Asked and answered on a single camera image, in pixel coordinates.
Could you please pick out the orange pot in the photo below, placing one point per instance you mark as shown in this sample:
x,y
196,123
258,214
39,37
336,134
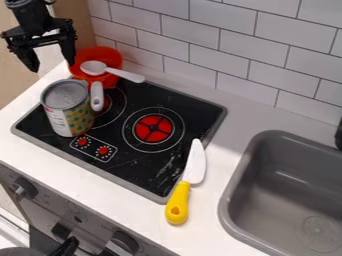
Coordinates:
x,y
100,60

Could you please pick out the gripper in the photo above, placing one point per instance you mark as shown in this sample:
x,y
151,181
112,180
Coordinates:
x,y
39,33

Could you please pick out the toy sink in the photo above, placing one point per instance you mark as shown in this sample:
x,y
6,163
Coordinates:
x,y
285,196

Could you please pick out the toy stove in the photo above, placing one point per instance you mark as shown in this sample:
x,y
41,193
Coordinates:
x,y
129,133

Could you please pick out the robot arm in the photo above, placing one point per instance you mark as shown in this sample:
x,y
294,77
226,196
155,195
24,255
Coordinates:
x,y
27,12

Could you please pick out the dotted can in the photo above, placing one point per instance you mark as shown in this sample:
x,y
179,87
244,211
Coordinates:
x,y
69,108

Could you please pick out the white spoon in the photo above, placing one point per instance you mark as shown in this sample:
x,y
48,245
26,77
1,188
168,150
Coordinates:
x,y
107,70

